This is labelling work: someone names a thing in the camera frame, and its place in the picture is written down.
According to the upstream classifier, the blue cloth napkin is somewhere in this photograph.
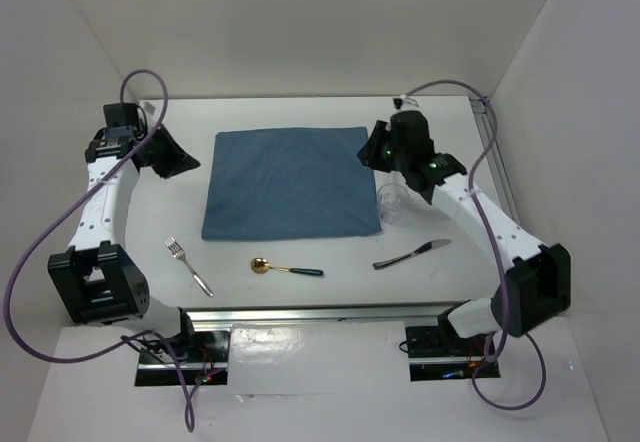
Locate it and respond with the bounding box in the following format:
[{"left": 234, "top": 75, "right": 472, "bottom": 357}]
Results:
[{"left": 201, "top": 127, "right": 381, "bottom": 242}]

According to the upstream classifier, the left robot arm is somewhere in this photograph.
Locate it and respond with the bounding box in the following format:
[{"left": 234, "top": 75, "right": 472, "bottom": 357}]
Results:
[{"left": 47, "top": 125, "right": 198, "bottom": 361}]

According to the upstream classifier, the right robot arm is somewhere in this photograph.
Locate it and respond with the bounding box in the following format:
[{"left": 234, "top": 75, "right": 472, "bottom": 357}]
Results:
[{"left": 357, "top": 110, "right": 571, "bottom": 354}]

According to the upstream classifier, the clear plastic cup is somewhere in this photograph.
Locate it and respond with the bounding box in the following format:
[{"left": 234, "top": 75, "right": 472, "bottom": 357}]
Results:
[{"left": 377, "top": 183, "right": 409, "bottom": 224}]

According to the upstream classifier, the silver table knife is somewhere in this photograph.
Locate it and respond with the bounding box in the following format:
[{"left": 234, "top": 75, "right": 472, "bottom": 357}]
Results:
[{"left": 372, "top": 239, "right": 451, "bottom": 270}]

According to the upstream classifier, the silver fork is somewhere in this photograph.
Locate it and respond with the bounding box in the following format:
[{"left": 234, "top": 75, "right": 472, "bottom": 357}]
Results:
[{"left": 165, "top": 237, "right": 214, "bottom": 298}]

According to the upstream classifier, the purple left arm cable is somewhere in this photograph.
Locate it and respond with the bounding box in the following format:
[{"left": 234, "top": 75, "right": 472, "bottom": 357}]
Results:
[{"left": 2, "top": 69, "right": 221, "bottom": 433}]

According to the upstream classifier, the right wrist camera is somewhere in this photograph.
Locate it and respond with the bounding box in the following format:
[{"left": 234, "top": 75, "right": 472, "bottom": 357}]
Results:
[{"left": 392, "top": 94, "right": 420, "bottom": 112}]

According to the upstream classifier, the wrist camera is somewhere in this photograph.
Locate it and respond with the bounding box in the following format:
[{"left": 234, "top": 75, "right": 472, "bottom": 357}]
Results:
[
  {"left": 103, "top": 102, "right": 149, "bottom": 139},
  {"left": 392, "top": 94, "right": 420, "bottom": 112}
]

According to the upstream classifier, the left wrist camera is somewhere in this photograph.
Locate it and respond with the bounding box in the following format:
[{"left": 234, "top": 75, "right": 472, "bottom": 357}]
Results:
[{"left": 103, "top": 102, "right": 149, "bottom": 139}]

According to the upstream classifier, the aluminium rail frame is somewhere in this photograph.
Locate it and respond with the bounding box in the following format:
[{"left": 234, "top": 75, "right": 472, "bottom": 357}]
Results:
[{"left": 469, "top": 95, "right": 551, "bottom": 317}]

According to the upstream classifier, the gold spoon with dark handle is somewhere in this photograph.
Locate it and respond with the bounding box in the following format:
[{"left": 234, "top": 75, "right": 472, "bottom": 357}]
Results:
[{"left": 250, "top": 258, "right": 324, "bottom": 278}]

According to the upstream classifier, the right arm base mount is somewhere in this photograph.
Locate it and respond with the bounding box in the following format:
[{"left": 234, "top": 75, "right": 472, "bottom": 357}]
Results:
[{"left": 398, "top": 326, "right": 485, "bottom": 382}]

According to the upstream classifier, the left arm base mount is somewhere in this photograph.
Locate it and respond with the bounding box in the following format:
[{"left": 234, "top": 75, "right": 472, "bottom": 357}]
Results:
[{"left": 134, "top": 329, "right": 231, "bottom": 387}]

